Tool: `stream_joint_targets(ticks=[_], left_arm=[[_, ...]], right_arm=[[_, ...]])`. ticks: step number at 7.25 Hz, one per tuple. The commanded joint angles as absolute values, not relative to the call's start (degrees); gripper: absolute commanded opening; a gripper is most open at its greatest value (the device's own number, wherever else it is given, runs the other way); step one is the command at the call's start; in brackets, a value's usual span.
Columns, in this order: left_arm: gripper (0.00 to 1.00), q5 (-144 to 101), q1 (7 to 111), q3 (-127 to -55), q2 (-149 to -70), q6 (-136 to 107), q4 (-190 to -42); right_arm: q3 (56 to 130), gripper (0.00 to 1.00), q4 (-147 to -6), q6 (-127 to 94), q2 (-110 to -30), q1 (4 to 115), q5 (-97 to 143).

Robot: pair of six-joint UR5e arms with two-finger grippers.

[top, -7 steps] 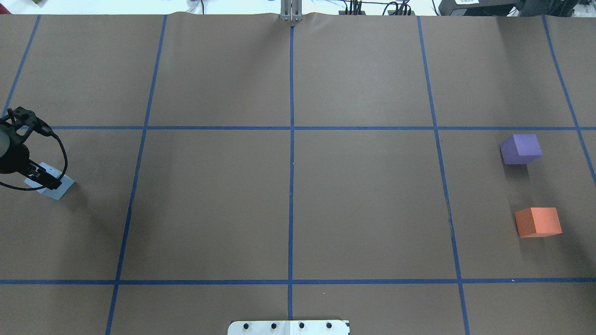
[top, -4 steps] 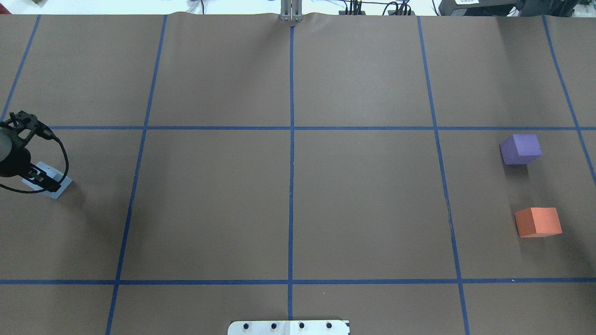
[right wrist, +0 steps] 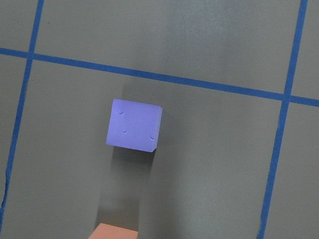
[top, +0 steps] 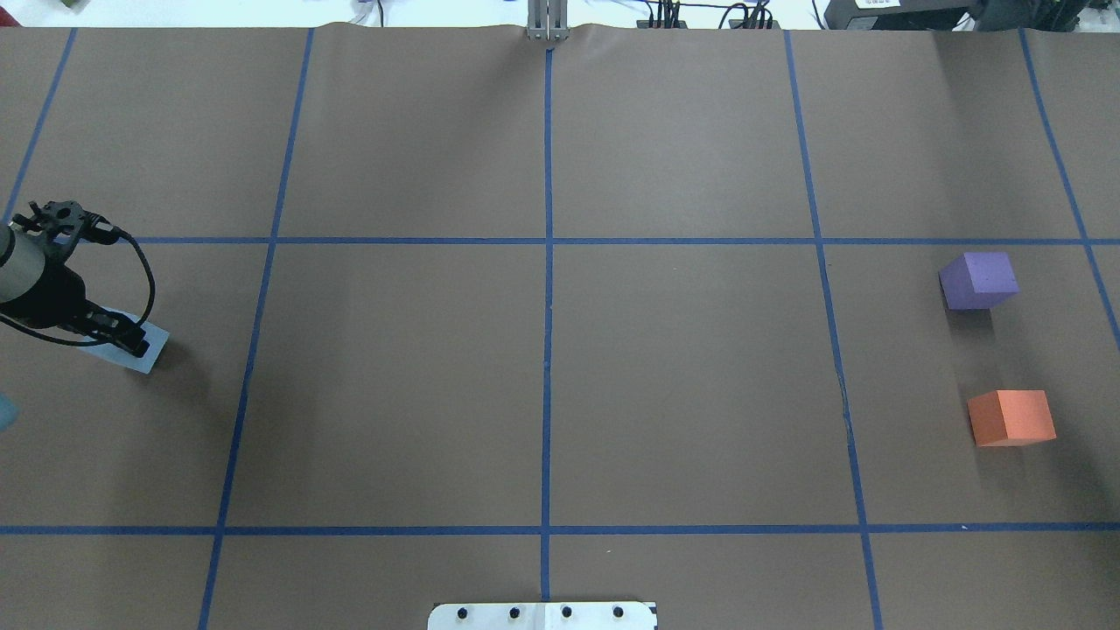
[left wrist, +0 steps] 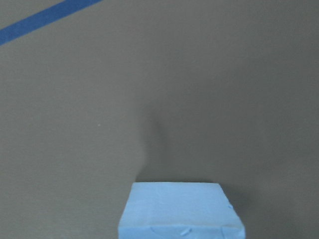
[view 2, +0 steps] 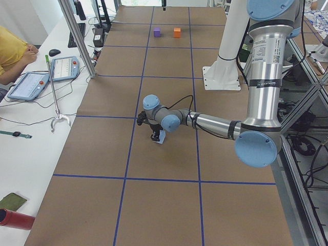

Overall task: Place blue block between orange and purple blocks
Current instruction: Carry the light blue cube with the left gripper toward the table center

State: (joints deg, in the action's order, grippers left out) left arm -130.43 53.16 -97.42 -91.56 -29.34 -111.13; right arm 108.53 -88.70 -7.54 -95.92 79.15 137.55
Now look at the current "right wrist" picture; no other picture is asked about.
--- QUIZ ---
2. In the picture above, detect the purple foam block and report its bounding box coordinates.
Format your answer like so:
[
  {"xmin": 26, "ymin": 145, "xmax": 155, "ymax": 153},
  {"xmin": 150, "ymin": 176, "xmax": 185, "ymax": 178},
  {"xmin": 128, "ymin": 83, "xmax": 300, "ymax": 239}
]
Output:
[{"xmin": 106, "ymin": 99, "xmax": 162, "ymax": 152}]

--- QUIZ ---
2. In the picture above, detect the orange foam block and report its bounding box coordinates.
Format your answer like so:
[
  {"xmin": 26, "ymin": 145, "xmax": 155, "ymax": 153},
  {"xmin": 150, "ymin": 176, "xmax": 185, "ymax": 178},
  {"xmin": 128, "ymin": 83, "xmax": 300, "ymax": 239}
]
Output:
[{"xmin": 88, "ymin": 223, "xmax": 138, "ymax": 239}]

